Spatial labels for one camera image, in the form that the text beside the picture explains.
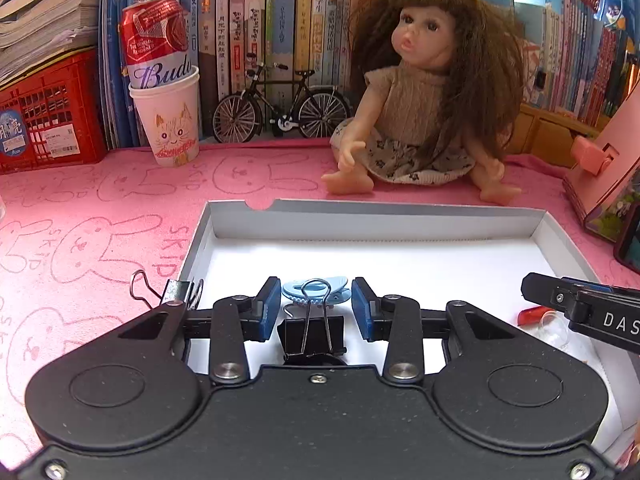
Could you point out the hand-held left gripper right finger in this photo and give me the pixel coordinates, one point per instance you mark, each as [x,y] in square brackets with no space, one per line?
[362,310]

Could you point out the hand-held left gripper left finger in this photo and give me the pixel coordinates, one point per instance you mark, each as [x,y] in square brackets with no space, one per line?
[270,310]

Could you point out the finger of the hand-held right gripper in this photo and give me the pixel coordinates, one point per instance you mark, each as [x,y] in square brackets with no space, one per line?
[545,292]

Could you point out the red translucent plastic piece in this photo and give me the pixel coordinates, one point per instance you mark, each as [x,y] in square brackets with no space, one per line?
[532,317]

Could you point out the large black binder clip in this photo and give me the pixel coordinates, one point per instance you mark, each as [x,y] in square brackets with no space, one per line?
[310,335]

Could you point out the white cardboard box lid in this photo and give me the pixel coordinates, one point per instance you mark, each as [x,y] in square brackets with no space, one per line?
[375,260]

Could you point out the light blue plastic clip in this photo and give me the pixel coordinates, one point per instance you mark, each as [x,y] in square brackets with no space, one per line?
[292,290]

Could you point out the smartphone with lit screen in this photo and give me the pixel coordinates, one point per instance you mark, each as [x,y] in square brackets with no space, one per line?
[630,250]

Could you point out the small black binder clip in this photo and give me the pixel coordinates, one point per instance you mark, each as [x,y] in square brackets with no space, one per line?
[179,290]

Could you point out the pink wooden house model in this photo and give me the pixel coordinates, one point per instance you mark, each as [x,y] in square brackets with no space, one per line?
[612,170]

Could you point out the wooden drawer box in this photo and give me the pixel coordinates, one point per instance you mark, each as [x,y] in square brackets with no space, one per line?
[550,132]

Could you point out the pink rabbit-print cloth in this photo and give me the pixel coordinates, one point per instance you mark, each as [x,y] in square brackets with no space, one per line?
[100,210]

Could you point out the white cat-print paper cup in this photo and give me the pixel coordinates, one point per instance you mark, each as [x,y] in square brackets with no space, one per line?
[167,125]

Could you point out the brown-haired doll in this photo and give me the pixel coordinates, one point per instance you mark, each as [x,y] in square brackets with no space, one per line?
[410,95]

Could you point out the black miniature bicycle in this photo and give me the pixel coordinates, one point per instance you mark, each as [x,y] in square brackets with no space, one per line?
[306,72]

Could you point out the red plastic crate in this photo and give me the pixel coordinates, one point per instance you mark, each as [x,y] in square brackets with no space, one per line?
[85,90]

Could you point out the red beer can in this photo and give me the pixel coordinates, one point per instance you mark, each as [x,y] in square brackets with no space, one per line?
[155,40]

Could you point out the row of upright books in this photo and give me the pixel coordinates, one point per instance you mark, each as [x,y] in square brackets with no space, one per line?
[280,15]

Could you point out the stack of worn books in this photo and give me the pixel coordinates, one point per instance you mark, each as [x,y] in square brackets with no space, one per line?
[45,15]

